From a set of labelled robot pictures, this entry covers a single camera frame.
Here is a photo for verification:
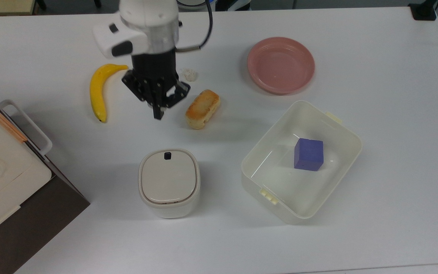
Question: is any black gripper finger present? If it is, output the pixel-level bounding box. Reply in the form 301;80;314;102
158;78;191;120
122;70;159;120

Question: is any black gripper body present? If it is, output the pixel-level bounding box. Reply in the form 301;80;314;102
131;49;179;87

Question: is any white square trash can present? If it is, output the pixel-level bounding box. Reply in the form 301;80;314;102
138;148;201;219

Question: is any white and blue robot base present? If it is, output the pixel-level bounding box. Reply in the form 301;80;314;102
177;0;251;11

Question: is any toasted bread roll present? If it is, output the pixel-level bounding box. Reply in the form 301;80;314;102
185;89;221;130

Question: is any yellow banana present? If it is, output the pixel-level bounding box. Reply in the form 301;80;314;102
90;64;129;123

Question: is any pink plastic plate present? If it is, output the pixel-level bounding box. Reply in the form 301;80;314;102
247;37;316;95

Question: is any white plastic storage container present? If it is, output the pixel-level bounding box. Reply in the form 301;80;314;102
241;100;363;225

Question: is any purple cube block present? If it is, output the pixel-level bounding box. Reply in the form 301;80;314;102
294;138;324;171

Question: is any wooden side table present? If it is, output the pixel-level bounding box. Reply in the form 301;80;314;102
0;0;38;16

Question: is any white and brown oven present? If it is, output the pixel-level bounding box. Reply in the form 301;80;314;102
0;84;90;274

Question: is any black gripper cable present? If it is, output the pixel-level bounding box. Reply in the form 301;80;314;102
175;0;214;53

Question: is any black table clamp mount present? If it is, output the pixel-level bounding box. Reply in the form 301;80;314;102
408;0;438;21

